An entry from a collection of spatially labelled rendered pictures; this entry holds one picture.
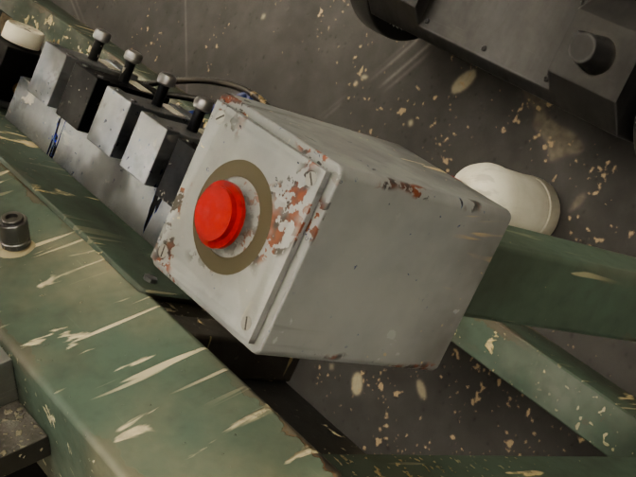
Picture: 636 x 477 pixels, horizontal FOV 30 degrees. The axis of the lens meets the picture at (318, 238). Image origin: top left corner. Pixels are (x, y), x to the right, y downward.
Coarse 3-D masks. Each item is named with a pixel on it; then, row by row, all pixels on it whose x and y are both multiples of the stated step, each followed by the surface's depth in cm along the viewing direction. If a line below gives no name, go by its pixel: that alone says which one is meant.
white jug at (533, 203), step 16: (464, 176) 154; (480, 176) 154; (496, 176) 154; (512, 176) 156; (528, 176) 161; (480, 192) 153; (496, 192) 153; (512, 192) 154; (528, 192) 157; (544, 192) 161; (512, 208) 154; (528, 208) 157; (544, 208) 160; (512, 224) 156; (528, 224) 158; (544, 224) 161
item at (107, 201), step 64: (0, 64) 125; (64, 64) 114; (128, 64) 114; (0, 128) 120; (64, 128) 117; (128, 128) 107; (192, 128) 106; (64, 192) 109; (128, 192) 108; (128, 256) 99
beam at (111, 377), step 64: (0, 192) 107; (64, 256) 98; (0, 320) 91; (64, 320) 91; (128, 320) 91; (64, 384) 85; (128, 384) 85; (192, 384) 85; (64, 448) 85; (128, 448) 79; (192, 448) 79; (256, 448) 79
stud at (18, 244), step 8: (8, 216) 98; (16, 216) 98; (24, 216) 98; (0, 224) 97; (8, 224) 97; (16, 224) 97; (24, 224) 97; (0, 232) 97; (8, 232) 97; (16, 232) 97; (24, 232) 98; (0, 240) 99; (8, 240) 98; (16, 240) 98; (24, 240) 98; (8, 248) 98; (16, 248) 98; (24, 248) 98
